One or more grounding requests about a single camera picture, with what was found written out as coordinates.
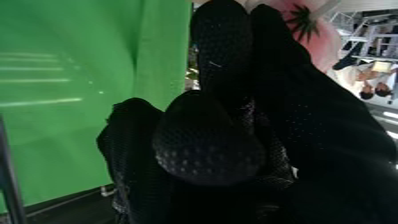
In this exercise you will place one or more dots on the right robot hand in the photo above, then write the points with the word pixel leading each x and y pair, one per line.
pixel 284 150

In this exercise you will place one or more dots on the pink flower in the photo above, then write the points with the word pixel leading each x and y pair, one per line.
pixel 322 46

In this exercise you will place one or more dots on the person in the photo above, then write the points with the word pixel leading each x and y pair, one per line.
pixel 364 83
pixel 384 81

